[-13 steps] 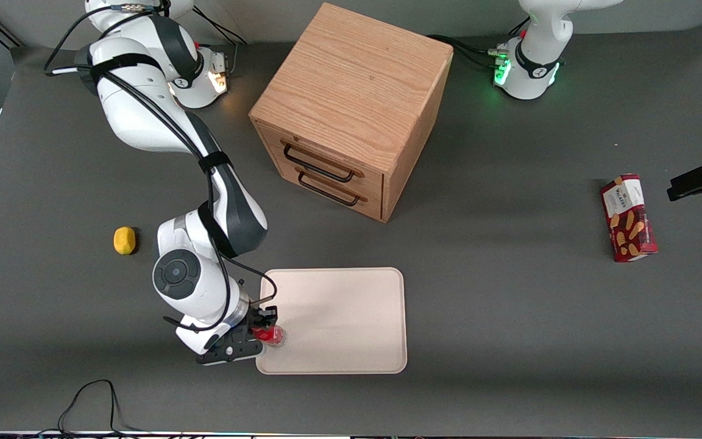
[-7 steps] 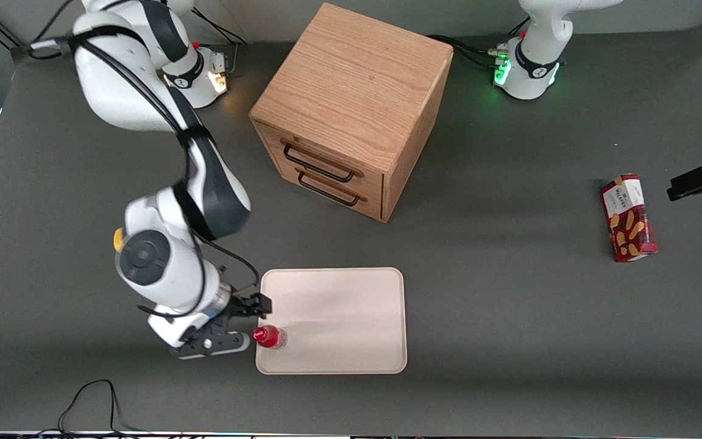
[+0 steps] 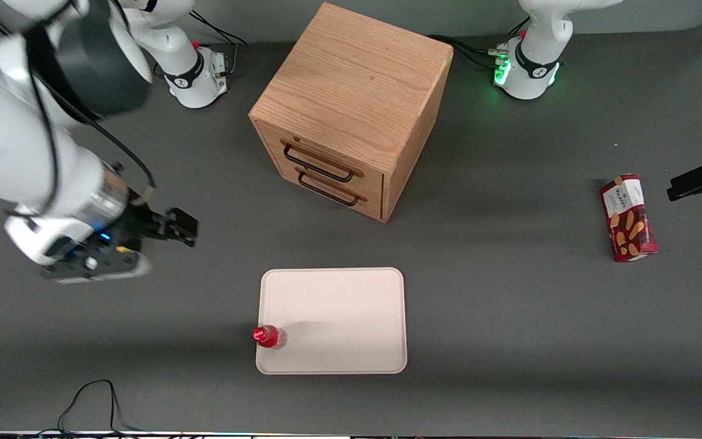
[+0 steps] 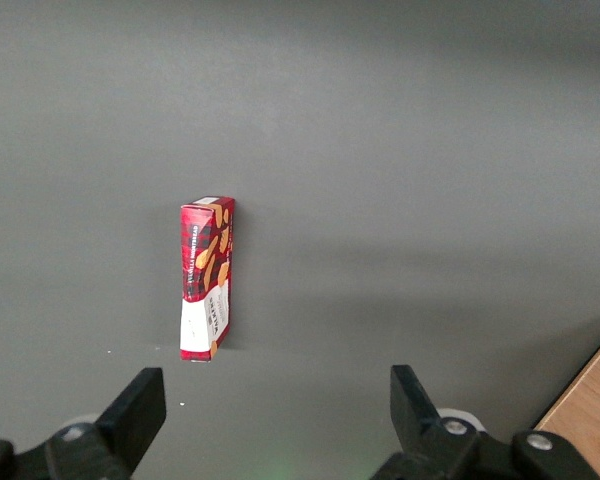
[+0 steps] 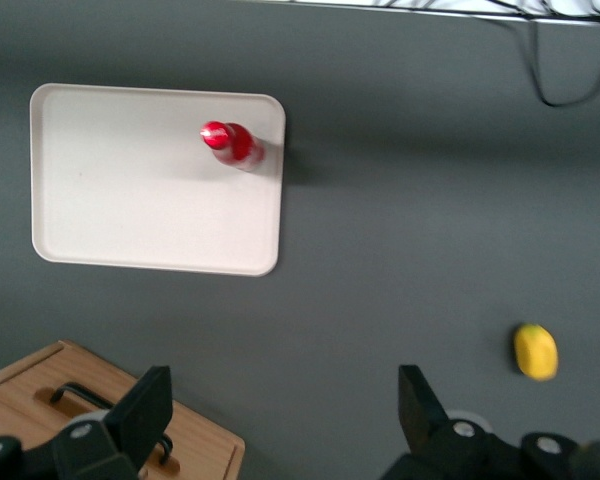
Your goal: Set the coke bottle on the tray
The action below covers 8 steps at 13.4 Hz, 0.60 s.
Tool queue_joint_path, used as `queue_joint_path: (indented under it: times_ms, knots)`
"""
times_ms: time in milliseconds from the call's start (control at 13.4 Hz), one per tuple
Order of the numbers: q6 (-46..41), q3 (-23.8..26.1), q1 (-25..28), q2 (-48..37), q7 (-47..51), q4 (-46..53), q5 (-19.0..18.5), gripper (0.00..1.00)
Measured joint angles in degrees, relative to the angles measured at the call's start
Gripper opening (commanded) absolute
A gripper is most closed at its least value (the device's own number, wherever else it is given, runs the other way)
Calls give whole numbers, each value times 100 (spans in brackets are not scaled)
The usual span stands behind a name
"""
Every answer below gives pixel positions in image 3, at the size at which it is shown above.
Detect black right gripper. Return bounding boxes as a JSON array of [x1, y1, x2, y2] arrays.
[[110, 204, 200, 252]]

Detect small red coke bottle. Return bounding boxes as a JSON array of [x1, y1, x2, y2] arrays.
[[252, 325, 289, 351]]

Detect beige plastic tray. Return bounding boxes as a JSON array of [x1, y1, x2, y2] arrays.
[[255, 267, 408, 375]]

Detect red shortbread biscuit box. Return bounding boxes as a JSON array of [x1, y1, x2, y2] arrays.
[[600, 174, 659, 263]]

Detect wooden drawer front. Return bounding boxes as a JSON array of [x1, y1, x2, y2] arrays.
[[258, 121, 386, 191], [272, 160, 386, 221]]

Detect wooden two-drawer cabinet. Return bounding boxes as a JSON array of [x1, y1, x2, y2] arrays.
[[249, 2, 454, 223]]

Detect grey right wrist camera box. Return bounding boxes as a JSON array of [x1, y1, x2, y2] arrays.
[[43, 249, 152, 285]]

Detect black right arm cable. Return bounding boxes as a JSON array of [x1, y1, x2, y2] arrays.
[[27, 34, 158, 191]]

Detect black metal drawer handle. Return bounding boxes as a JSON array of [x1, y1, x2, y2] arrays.
[[281, 139, 365, 184], [295, 166, 368, 207]]

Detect thin black table cable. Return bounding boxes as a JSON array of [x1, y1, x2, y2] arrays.
[[57, 379, 140, 435]]

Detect black right arm base cables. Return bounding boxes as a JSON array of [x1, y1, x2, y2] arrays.
[[193, 9, 252, 77]]

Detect black arm base cables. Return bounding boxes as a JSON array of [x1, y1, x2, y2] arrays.
[[193, 9, 252, 77], [427, 17, 531, 70]]

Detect black left arm base cables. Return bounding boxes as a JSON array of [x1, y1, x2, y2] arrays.
[[427, 17, 531, 70]]

